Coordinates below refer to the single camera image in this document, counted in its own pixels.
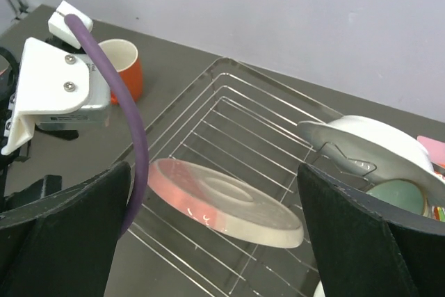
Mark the pale green ceramic bowl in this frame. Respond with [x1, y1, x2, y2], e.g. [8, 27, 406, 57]
[366, 179, 428, 216]

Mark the white and orange bowl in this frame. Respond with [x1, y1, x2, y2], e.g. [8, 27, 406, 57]
[313, 281, 325, 297]

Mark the orange ceramic mug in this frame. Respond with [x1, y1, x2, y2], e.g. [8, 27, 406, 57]
[99, 38, 143, 102]

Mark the pink and cream plate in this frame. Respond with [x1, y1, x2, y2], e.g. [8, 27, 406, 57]
[147, 159, 304, 248]

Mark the white speckled plate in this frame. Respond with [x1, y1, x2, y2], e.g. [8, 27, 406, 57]
[297, 115, 444, 202]

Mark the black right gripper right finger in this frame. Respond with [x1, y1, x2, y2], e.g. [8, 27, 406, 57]
[298, 163, 444, 296]

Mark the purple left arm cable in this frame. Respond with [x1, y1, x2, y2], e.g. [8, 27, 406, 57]
[64, 14, 149, 239]

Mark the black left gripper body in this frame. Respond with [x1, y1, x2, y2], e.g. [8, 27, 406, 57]
[1, 38, 79, 197]

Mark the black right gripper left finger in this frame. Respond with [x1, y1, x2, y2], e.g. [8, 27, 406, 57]
[1, 162, 131, 296]

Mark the metal wire dish rack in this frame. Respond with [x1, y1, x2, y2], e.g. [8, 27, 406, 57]
[118, 57, 345, 297]

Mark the pink clipboard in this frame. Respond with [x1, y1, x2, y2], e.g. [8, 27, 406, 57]
[416, 136, 445, 167]

